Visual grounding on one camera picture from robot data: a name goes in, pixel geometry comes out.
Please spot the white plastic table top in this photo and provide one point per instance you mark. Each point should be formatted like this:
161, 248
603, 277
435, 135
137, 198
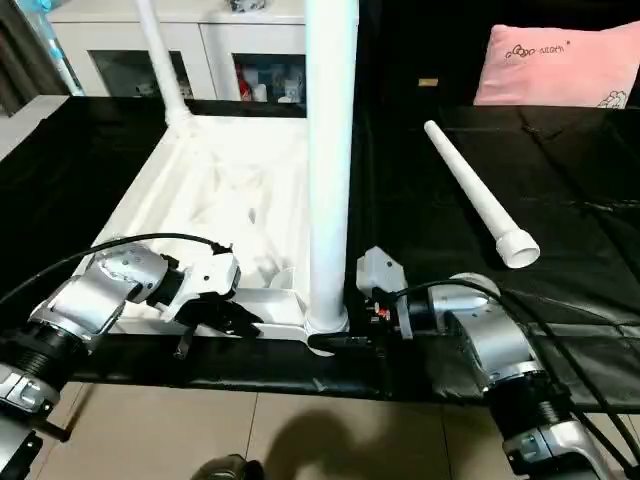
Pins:
220, 190

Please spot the white plastic table leg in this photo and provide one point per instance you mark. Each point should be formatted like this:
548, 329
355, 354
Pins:
162, 60
330, 150
480, 195

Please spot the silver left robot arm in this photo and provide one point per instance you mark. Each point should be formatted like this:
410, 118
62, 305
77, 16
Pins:
100, 290

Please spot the black work mat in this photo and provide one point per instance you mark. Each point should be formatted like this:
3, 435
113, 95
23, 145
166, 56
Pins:
450, 200

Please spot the dark robot foot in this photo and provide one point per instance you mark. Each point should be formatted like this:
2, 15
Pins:
230, 469

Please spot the white cabinet with glass doors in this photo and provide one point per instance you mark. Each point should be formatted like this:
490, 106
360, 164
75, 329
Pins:
200, 40

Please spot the black furniture with yellow label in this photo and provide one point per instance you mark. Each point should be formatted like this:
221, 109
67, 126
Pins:
410, 45

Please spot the pink pillow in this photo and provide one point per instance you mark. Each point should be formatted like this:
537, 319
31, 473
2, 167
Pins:
555, 65

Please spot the dark ornament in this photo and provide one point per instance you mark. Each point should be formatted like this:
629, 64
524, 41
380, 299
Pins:
245, 4

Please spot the grey curtain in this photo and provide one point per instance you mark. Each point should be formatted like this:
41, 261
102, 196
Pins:
35, 50

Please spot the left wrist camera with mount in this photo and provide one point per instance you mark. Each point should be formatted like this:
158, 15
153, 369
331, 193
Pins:
205, 272

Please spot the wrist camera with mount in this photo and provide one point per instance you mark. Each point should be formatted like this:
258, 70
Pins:
205, 272
378, 270

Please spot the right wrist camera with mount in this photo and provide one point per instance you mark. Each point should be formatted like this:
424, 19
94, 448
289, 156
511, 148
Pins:
378, 270

